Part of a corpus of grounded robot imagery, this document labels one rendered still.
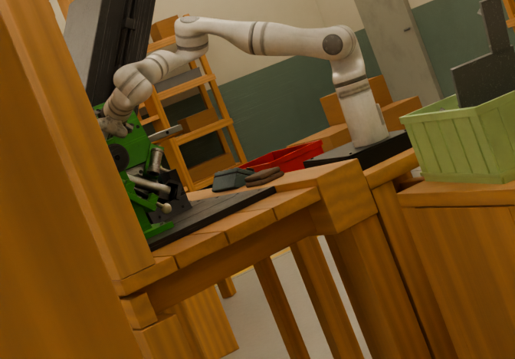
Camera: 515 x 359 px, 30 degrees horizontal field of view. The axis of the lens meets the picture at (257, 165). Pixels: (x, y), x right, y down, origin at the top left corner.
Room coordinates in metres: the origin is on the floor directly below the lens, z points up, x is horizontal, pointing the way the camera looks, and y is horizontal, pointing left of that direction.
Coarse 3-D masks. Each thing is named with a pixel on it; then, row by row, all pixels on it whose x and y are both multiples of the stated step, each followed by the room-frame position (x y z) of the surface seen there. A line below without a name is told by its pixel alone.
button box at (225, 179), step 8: (240, 168) 2.79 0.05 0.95; (216, 176) 2.89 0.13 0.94; (224, 176) 2.84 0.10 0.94; (232, 176) 2.79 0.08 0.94; (240, 176) 2.78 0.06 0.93; (216, 184) 2.87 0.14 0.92; (224, 184) 2.83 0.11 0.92; (232, 184) 2.78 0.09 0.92; (240, 184) 2.78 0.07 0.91; (216, 192) 2.89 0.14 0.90
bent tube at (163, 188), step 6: (102, 132) 2.74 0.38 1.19; (132, 180) 2.71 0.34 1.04; (138, 180) 2.72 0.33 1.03; (144, 180) 2.73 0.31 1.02; (138, 186) 2.72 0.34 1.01; (144, 186) 2.72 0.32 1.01; (150, 186) 2.72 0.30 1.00; (156, 186) 2.73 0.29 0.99; (162, 186) 2.74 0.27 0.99; (168, 186) 2.75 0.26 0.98; (156, 192) 2.73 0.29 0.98; (162, 192) 2.73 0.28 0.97; (168, 192) 2.74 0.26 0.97
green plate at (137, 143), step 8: (128, 120) 2.83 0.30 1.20; (136, 120) 2.84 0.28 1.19; (136, 128) 2.83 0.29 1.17; (128, 136) 2.81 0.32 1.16; (136, 136) 2.81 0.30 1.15; (144, 136) 2.82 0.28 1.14; (120, 144) 2.79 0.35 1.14; (128, 144) 2.79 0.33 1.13; (136, 144) 2.80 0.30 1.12; (144, 144) 2.81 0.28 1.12; (128, 152) 2.78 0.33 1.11; (136, 152) 2.79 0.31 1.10; (144, 152) 2.80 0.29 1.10; (136, 160) 2.78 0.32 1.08; (144, 160) 2.79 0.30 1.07; (128, 168) 2.76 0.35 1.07
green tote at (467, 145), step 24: (456, 96) 2.37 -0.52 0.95; (504, 96) 1.95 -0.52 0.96; (408, 120) 2.29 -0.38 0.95; (432, 120) 2.16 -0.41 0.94; (456, 120) 2.05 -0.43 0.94; (480, 120) 1.95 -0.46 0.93; (504, 120) 1.95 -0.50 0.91; (432, 144) 2.22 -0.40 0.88; (456, 144) 2.09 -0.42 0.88; (480, 144) 1.98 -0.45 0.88; (504, 144) 1.95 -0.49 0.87; (432, 168) 2.27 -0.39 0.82; (456, 168) 2.14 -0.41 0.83; (480, 168) 2.02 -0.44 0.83; (504, 168) 1.95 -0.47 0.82
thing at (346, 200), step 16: (352, 160) 2.39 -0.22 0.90; (288, 176) 2.57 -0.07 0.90; (304, 176) 2.43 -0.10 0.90; (320, 176) 2.33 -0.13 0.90; (336, 176) 2.35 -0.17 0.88; (352, 176) 2.37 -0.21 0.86; (192, 192) 3.21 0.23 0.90; (208, 192) 3.00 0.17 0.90; (224, 192) 2.82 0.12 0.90; (320, 192) 2.33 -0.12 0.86; (336, 192) 2.35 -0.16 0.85; (352, 192) 2.37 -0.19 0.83; (368, 192) 2.39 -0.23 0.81; (320, 208) 2.35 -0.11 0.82; (336, 208) 2.34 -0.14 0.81; (352, 208) 2.36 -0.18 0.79; (368, 208) 2.38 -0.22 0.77; (320, 224) 2.37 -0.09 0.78; (336, 224) 2.33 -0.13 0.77; (352, 224) 2.35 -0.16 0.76
